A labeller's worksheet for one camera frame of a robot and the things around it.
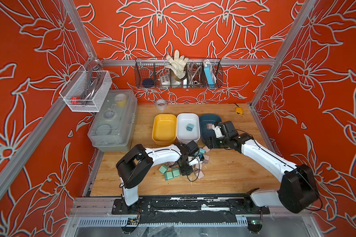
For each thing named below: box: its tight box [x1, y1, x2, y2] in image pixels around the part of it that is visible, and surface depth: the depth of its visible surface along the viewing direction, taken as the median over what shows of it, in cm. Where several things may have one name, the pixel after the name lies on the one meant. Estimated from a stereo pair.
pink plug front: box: [195, 170, 205, 180], surface depth 84 cm
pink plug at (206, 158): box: [202, 154, 210, 164], surface depth 90 cm
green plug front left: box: [164, 171, 174, 181], surface depth 83 cm
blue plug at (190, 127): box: [185, 123, 195, 132], surface depth 106 cm
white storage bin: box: [176, 112, 201, 146], surface depth 107 cm
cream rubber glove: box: [164, 49, 189, 79], surface depth 92 cm
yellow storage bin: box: [151, 113, 177, 146], surface depth 106 cm
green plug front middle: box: [172, 167, 181, 178], surface depth 83 cm
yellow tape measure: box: [234, 107, 244, 115], surface depth 116 cm
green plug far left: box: [158, 164, 169, 174], surface depth 86 cm
